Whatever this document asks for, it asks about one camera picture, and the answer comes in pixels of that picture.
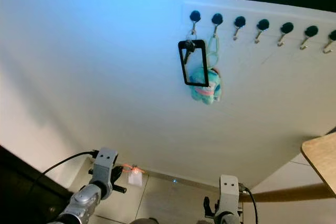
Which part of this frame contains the white wall hook rack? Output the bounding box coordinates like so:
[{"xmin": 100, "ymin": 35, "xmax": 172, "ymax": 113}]
[{"xmin": 181, "ymin": 3, "xmax": 336, "ymax": 57}]

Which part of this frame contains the left robot leg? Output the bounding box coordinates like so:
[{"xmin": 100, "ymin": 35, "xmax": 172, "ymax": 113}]
[{"xmin": 131, "ymin": 217, "xmax": 158, "ymax": 224}]

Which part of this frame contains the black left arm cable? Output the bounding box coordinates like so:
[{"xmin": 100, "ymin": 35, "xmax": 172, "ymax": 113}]
[{"xmin": 31, "ymin": 151, "xmax": 98, "ymax": 220}]

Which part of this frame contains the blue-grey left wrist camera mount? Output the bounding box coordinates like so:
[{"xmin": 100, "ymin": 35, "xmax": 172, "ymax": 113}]
[{"xmin": 92, "ymin": 147, "xmax": 119, "ymax": 187}]

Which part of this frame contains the wooden table leg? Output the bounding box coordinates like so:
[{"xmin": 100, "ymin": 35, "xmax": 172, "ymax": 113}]
[{"xmin": 239, "ymin": 182, "xmax": 327, "ymax": 204}]

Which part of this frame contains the black cabinet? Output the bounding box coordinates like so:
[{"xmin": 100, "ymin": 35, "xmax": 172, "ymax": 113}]
[{"xmin": 0, "ymin": 145, "xmax": 61, "ymax": 224}]

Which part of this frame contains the black knob brass hook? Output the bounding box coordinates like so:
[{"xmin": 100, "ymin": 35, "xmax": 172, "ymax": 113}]
[
  {"xmin": 211, "ymin": 13, "xmax": 224, "ymax": 37},
  {"xmin": 300, "ymin": 25, "xmax": 319, "ymax": 50},
  {"xmin": 255, "ymin": 19, "xmax": 270, "ymax": 44},
  {"xmin": 190, "ymin": 10, "xmax": 202, "ymax": 35},
  {"xmin": 233, "ymin": 16, "xmax": 247, "ymax": 41},
  {"xmin": 323, "ymin": 29, "xmax": 336, "ymax": 54},
  {"xmin": 277, "ymin": 22, "xmax": 295, "ymax": 47}
]

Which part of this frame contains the green carabiner clip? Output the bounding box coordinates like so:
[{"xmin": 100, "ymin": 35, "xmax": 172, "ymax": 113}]
[{"xmin": 206, "ymin": 33, "xmax": 220, "ymax": 70}]

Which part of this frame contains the black badge holder frame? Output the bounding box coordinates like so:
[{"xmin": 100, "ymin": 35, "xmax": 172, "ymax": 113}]
[{"xmin": 178, "ymin": 39, "xmax": 209, "ymax": 87}]

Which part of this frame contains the white key tag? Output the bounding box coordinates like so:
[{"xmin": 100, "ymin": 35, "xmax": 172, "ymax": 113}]
[{"xmin": 122, "ymin": 164, "xmax": 144, "ymax": 187}]

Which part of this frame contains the dark key on ring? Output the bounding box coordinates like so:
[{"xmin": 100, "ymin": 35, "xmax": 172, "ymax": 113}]
[{"xmin": 183, "ymin": 33, "xmax": 198, "ymax": 65}]

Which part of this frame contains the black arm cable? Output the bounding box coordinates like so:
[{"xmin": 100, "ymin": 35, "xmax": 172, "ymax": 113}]
[
  {"xmin": 31, "ymin": 151, "xmax": 98, "ymax": 220},
  {"xmin": 238, "ymin": 183, "xmax": 258, "ymax": 224}
]

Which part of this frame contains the wooden table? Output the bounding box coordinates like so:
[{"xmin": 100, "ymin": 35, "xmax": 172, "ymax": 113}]
[{"xmin": 301, "ymin": 132, "xmax": 336, "ymax": 196}]

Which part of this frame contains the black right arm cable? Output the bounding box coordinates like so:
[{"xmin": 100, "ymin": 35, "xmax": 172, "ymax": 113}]
[{"xmin": 238, "ymin": 183, "xmax": 258, "ymax": 224}]

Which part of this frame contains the teal plush toy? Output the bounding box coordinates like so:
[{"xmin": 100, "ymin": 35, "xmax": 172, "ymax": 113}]
[{"xmin": 190, "ymin": 68, "xmax": 222, "ymax": 105}]

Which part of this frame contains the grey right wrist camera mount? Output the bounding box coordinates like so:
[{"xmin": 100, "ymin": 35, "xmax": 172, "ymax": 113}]
[{"xmin": 219, "ymin": 175, "xmax": 241, "ymax": 215}]

